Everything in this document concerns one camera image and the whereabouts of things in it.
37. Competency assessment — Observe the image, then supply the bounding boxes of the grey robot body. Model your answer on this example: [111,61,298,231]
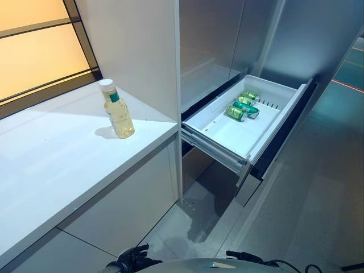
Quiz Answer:
[139,257,285,273]

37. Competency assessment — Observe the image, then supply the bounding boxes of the dark green drink can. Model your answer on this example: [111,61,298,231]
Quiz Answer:
[233,100,260,118]

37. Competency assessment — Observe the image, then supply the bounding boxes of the orange lit window black frame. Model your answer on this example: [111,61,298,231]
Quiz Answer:
[0,0,104,120]

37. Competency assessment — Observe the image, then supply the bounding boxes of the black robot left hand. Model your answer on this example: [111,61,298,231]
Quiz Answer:
[106,246,150,273]

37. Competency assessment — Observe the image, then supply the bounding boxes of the white fridge drawer steel front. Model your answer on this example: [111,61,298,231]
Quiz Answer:
[181,74,319,207]

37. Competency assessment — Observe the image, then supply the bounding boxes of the black flat bar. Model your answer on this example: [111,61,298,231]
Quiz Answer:
[340,257,364,273]

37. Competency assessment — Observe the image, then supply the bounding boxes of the yellow drink bottle white cap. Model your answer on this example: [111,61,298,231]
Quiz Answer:
[98,79,136,140]

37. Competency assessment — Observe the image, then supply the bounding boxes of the stainless steel fridge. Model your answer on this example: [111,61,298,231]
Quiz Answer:
[178,0,364,207]

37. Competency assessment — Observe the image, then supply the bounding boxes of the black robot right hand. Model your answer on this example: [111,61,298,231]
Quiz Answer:
[226,250,274,266]

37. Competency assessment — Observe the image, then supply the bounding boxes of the tall white cabinet panel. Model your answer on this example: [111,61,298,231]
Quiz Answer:
[75,0,183,200]

